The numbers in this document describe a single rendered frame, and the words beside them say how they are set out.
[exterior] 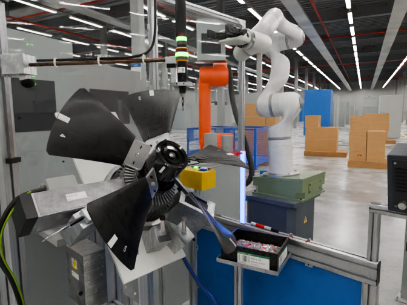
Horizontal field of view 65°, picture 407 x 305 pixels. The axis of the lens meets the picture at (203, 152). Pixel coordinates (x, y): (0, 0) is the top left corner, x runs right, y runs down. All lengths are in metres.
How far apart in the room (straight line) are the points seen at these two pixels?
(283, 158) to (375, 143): 6.94
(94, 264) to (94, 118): 0.58
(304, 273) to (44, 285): 1.19
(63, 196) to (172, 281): 1.41
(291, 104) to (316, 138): 8.69
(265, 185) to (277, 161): 0.13
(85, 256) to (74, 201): 0.35
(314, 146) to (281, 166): 8.68
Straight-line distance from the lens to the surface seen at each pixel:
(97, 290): 1.39
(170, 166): 0.99
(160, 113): 1.20
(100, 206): 0.83
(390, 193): 1.14
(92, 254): 1.32
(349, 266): 1.28
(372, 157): 8.58
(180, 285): 2.36
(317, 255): 1.31
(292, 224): 1.63
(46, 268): 1.77
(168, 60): 1.14
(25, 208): 0.97
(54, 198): 1.00
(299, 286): 1.43
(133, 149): 1.05
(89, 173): 1.22
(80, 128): 1.02
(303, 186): 1.58
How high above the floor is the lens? 1.36
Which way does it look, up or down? 7 degrees down
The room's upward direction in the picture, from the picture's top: 1 degrees counter-clockwise
